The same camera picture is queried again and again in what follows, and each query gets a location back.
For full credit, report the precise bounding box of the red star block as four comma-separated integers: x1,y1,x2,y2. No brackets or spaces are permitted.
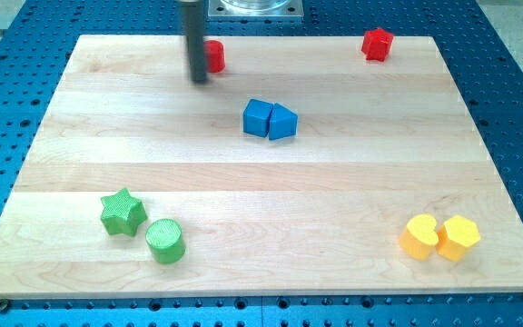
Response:
360,27,394,62

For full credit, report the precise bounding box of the red cylinder block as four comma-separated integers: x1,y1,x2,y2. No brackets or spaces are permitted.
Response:
204,40,225,74

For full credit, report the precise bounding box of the yellow hexagon block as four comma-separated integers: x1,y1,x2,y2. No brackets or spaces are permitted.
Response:
436,215,481,262

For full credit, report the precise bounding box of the green star block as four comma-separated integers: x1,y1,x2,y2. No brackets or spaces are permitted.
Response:
101,188,147,237

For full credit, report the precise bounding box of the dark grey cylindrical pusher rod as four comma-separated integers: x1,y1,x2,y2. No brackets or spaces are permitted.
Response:
179,0,208,84

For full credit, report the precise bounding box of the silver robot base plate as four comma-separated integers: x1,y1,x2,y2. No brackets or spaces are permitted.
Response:
207,0,304,21

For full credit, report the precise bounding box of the light wooden board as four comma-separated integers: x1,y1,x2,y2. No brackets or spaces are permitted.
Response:
0,35,523,299

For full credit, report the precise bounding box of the blue triangle block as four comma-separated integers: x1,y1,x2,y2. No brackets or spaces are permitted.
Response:
269,104,298,140

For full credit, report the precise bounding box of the yellow heart block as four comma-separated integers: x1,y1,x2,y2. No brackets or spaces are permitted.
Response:
399,213,439,261

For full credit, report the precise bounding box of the green cylinder block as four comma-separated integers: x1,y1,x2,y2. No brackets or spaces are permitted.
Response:
145,219,186,264

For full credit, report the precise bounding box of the blue cube block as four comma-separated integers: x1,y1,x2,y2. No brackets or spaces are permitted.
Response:
242,99,273,137

